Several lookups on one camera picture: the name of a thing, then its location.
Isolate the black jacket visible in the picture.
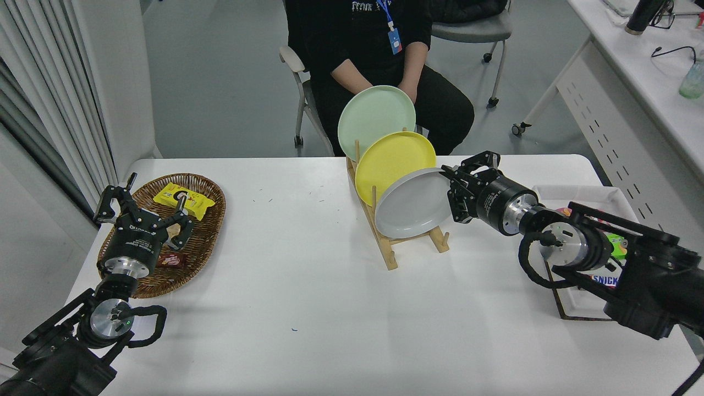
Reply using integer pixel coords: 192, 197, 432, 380
430, 0, 508, 24

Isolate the blue lanyard badge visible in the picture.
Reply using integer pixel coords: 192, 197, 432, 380
376, 0, 403, 54

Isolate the chair with white armrests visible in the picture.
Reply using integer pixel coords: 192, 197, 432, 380
278, 46, 336, 157

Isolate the grey white curtain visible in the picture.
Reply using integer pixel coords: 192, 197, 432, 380
0, 0, 119, 221

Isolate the brown wicker basket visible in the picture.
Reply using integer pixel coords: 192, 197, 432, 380
97, 173, 227, 299

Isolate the yellow plate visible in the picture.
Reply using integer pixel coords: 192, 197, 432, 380
355, 131, 437, 207

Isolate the tan snack packet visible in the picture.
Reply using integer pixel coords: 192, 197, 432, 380
164, 223, 186, 249

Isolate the person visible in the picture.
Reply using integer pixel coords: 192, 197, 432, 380
283, 0, 475, 157

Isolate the yellow snack packet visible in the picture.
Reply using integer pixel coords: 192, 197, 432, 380
153, 183, 216, 222

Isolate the white desk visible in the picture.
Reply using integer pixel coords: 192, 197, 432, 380
510, 0, 704, 292

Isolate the grey plate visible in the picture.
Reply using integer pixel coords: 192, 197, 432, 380
375, 167, 457, 240

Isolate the white tray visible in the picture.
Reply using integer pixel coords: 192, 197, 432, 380
531, 185, 655, 321

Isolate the pale green plastic bottle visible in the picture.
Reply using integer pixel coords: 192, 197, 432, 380
679, 51, 704, 100

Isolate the thin black cable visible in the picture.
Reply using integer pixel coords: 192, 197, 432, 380
652, 46, 698, 62

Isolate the grey wheeled chair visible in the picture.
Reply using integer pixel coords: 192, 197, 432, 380
430, 0, 513, 108

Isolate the wooden plate rack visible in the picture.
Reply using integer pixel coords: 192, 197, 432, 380
346, 128, 450, 271

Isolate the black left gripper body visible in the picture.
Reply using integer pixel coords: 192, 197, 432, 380
102, 217, 169, 268

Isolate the pale green plate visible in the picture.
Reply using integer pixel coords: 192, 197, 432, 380
337, 85, 417, 160

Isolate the black flask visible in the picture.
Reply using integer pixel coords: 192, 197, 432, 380
625, 0, 667, 36

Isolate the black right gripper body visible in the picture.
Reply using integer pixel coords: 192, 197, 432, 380
473, 172, 540, 234

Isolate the green snack packet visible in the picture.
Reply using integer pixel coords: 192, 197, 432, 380
605, 234, 629, 259

